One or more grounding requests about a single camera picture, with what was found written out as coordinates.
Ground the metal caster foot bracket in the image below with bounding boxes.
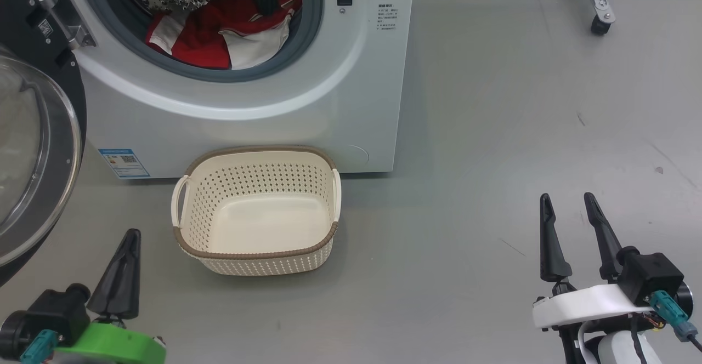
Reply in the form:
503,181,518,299
581,0,616,36

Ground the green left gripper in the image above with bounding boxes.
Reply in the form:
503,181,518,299
52,229,167,364

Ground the red basketball jersey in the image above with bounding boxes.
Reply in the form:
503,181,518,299
145,0,302,70

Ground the white garment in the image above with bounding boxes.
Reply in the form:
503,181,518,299
219,14,291,70

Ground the black glass washing machine door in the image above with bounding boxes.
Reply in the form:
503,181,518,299
0,0,97,289

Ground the white washing machine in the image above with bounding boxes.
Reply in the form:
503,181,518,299
52,0,416,179

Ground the blue energy label sticker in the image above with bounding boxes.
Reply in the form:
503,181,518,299
99,148,150,179

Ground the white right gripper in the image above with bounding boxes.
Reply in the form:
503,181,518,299
532,191,653,332

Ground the cream perforated laundry basket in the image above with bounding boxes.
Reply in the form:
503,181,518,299
171,145,342,276

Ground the left camera cable teal plug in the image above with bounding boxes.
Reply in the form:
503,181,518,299
19,329,58,364

